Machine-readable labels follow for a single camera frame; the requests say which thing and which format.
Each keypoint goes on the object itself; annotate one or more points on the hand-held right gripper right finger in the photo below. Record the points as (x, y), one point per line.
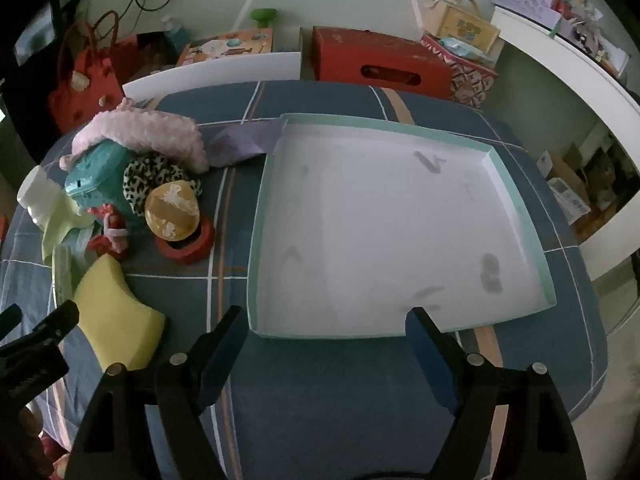
(436, 365)

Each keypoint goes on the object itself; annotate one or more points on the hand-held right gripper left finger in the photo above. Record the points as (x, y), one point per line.
(216, 365)

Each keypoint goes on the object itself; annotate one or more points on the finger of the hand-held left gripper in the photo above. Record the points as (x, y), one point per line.
(55, 324)
(10, 322)

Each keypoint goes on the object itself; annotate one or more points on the green wipes pack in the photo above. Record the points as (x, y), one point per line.
(62, 272)

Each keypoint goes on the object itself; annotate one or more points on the yellow sponge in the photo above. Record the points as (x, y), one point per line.
(115, 320)

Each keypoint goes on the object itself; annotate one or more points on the light green cloth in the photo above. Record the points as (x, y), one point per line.
(60, 225)

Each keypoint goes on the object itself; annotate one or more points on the white tray with teal rim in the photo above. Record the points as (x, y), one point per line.
(375, 220)

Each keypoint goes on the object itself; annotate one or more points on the brown round wooden piece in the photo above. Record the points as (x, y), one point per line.
(172, 210)

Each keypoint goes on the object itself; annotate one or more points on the red tape roll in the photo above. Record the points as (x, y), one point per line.
(180, 255)

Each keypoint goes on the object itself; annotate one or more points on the blue plaid tablecloth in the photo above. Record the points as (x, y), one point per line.
(325, 410)

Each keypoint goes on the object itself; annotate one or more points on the white plastic bottle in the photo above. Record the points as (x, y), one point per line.
(37, 195)

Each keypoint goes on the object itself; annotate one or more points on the teal plastic basket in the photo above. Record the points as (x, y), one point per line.
(97, 170)

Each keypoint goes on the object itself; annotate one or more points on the leopard print scrunchie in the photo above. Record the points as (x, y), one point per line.
(145, 175)

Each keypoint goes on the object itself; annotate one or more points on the pink fluffy cloth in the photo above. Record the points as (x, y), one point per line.
(150, 130)

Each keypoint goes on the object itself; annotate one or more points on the purple cloth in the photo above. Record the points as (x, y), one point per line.
(240, 142)

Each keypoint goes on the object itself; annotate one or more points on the red felt tote bag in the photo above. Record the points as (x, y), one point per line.
(95, 80)

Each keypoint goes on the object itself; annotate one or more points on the red patterned box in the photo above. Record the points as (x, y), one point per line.
(470, 82)

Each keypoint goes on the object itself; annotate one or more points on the dark appliance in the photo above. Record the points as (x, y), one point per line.
(35, 30)

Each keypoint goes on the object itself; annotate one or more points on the white foam board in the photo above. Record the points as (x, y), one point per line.
(225, 70)

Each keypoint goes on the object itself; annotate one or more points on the blue bottle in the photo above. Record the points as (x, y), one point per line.
(176, 37)

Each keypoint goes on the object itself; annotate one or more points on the red cardboard box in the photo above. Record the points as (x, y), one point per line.
(380, 52)

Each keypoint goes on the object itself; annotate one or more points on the light blue tissue pack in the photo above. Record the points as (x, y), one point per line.
(460, 47)

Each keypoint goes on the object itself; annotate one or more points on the orange printed box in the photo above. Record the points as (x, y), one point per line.
(225, 45)

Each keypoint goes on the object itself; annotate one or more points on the white shelf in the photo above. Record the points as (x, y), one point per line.
(565, 60)

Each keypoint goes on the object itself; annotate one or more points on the beige gift bag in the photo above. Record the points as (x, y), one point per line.
(465, 25)

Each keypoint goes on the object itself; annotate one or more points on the pile of small stationery items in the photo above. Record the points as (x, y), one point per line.
(590, 20)

